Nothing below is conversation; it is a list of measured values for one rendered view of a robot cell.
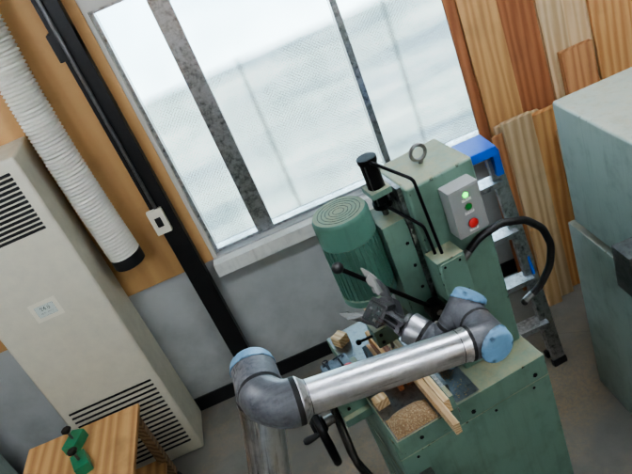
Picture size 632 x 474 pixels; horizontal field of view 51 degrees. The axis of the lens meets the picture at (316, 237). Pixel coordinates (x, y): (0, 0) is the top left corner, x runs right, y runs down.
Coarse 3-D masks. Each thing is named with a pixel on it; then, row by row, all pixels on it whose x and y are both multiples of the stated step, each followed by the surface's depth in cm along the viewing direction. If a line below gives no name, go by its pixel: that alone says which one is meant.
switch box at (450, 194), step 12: (456, 180) 192; (468, 180) 190; (444, 192) 189; (456, 192) 188; (468, 192) 189; (480, 192) 191; (444, 204) 193; (456, 204) 189; (480, 204) 192; (456, 216) 191; (468, 216) 192; (480, 216) 194; (456, 228) 193; (468, 228) 194; (480, 228) 195
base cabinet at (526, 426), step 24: (504, 408) 221; (528, 408) 225; (552, 408) 229; (480, 432) 221; (504, 432) 226; (528, 432) 230; (552, 432) 234; (384, 456) 262; (408, 456) 215; (432, 456) 218; (456, 456) 222; (480, 456) 226; (504, 456) 230; (528, 456) 235; (552, 456) 239
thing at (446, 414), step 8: (416, 384) 212; (424, 384) 206; (424, 392) 205; (432, 392) 202; (432, 400) 200; (440, 400) 199; (440, 408) 196; (448, 416) 193; (456, 424) 189; (456, 432) 190
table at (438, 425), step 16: (352, 336) 244; (336, 352) 240; (352, 352) 237; (368, 400) 215; (400, 400) 210; (416, 400) 207; (352, 416) 216; (368, 416) 217; (384, 416) 207; (416, 432) 197; (432, 432) 199; (400, 448) 198
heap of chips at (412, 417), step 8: (424, 400) 206; (408, 408) 201; (416, 408) 200; (424, 408) 200; (432, 408) 202; (392, 416) 202; (400, 416) 200; (408, 416) 199; (416, 416) 198; (424, 416) 198; (432, 416) 199; (392, 424) 200; (400, 424) 198; (408, 424) 198; (416, 424) 198; (424, 424) 198; (392, 432) 200; (400, 432) 198; (408, 432) 198
